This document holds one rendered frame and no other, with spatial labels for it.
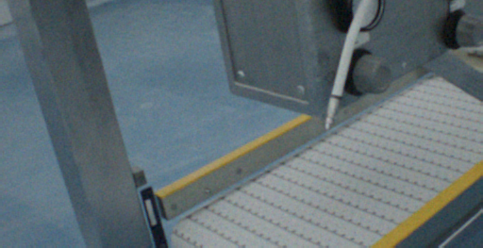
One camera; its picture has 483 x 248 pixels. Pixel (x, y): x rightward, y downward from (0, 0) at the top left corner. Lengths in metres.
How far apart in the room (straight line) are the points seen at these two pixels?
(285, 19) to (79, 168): 0.35
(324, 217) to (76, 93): 0.30
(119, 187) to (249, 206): 0.15
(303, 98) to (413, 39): 0.11
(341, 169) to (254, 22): 0.39
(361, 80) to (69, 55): 0.34
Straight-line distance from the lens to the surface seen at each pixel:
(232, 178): 0.81
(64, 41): 0.67
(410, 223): 0.63
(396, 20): 0.48
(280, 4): 0.43
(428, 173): 0.79
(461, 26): 0.53
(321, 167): 0.82
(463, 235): 0.71
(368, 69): 0.44
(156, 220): 0.77
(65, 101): 0.68
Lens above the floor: 1.21
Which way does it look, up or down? 23 degrees down
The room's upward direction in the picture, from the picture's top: 9 degrees counter-clockwise
